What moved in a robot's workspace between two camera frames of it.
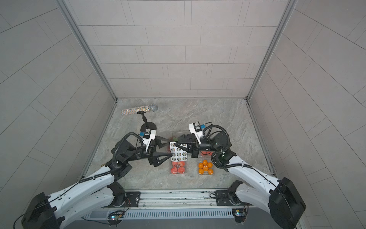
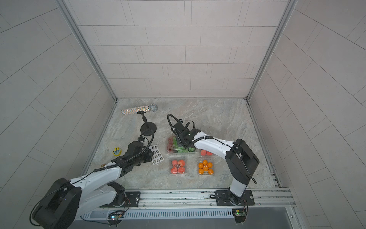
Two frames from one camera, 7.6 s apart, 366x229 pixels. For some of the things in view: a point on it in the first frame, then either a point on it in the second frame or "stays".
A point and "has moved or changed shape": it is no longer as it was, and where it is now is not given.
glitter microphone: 151,108 stays
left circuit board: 115,217 stays
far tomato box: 206,153 stays
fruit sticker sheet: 178,154 has moved or changed shape
